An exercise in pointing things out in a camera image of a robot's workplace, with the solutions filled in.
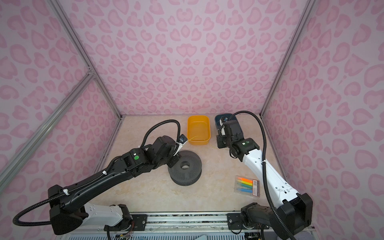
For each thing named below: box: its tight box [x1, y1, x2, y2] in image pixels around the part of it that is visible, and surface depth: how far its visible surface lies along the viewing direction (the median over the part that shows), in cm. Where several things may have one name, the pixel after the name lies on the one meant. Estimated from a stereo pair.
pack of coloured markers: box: [234, 175, 260, 198], surface depth 86 cm
